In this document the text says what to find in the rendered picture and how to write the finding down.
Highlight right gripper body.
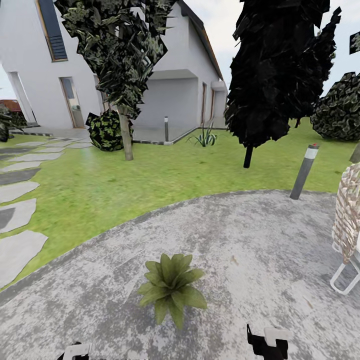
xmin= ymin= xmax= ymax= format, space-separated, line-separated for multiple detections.
xmin=251 ymin=334 xmax=288 ymax=360

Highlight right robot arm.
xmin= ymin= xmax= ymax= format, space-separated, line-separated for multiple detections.
xmin=247 ymin=324 xmax=293 ymax=360

